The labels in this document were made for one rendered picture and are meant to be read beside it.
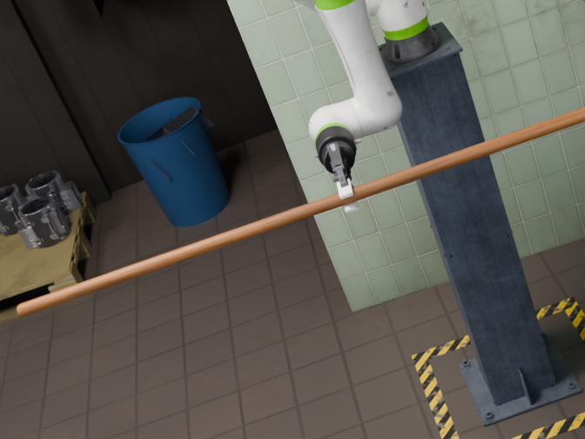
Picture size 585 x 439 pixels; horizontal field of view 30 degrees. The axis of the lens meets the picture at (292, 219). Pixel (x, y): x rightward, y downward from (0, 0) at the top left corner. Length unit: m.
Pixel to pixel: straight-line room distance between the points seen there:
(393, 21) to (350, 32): 0.33
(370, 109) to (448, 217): 0.56
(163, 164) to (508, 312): 2.12
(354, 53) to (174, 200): 2.58
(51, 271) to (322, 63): 1.91
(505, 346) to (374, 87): 1.09
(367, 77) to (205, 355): 1.90
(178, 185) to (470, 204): 2.17
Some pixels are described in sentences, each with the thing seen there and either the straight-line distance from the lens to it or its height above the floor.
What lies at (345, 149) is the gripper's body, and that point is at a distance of 2.54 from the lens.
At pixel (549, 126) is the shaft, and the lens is 2.41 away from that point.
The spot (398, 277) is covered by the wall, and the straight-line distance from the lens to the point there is 4.07.
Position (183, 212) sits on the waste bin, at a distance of 5.09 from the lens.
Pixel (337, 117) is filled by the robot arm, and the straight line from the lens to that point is 2.66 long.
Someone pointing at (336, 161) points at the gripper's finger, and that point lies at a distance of 2.45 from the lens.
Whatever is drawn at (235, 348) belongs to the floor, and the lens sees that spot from 4.21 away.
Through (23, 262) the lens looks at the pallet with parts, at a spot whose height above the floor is 0.14.
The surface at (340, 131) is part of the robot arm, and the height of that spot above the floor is 1.23.
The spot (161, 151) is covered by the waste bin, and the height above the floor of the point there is 0.43.
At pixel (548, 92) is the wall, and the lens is 3.82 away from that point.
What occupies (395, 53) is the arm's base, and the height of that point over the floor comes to 1.22.
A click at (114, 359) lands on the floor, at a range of 4.50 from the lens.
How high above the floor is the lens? 2.37
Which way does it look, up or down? 29 degrees down
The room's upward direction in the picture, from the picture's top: 23 degrees counter-clockwise
